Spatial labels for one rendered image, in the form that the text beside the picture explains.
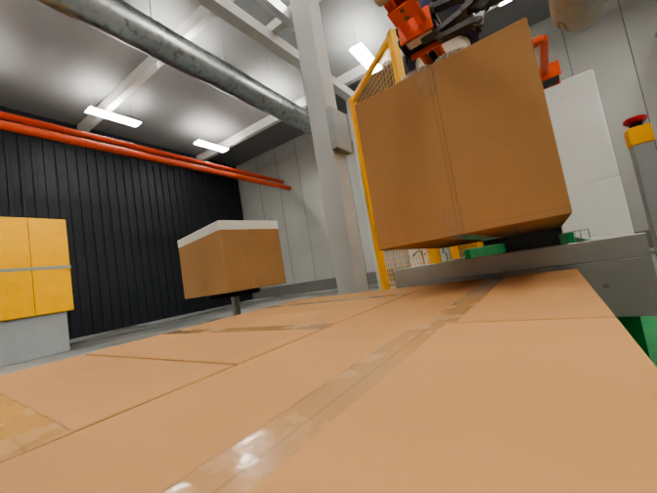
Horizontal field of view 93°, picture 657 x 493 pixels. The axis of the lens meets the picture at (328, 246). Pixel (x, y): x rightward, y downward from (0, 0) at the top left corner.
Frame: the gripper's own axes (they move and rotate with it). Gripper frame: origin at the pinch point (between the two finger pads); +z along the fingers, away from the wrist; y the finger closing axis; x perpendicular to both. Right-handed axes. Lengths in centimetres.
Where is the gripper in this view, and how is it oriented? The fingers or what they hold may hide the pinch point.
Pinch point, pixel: (418, 30)
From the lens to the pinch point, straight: 97.6
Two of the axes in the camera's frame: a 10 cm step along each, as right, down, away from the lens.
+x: 5.9, -0.3, 8.1
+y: 1.6, 9.8, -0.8
